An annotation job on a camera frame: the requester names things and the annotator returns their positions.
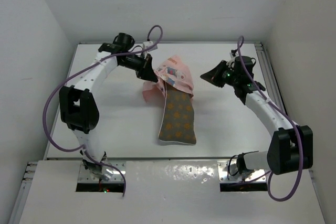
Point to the aluminium frame rail right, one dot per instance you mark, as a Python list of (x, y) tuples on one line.
[(270, 80)]

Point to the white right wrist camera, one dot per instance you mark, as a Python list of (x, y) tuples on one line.
[(231, 62)]

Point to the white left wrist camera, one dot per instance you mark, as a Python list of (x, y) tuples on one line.
[(149, 45)]

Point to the white front cover board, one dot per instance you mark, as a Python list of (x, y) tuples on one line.
[(160, 192)]

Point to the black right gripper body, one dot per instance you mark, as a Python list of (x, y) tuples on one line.
[(221, 73)]

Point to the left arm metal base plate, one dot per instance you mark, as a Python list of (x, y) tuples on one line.
[(106, 175)]

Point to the grey floral pillow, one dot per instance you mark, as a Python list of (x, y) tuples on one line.
[(178, 118)]

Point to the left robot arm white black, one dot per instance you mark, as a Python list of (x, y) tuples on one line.
[(78, 108)]

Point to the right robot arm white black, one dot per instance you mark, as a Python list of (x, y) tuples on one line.
[(290, 143)]

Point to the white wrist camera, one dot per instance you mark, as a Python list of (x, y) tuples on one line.
[(231, 62), (149, 45)]

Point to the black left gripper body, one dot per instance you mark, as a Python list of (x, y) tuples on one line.
[(135, 63)]

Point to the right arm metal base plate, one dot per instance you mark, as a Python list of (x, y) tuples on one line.
[(229, 174)]

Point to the pink bunny print pillowcase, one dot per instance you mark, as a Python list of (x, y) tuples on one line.
[(172, 72)]

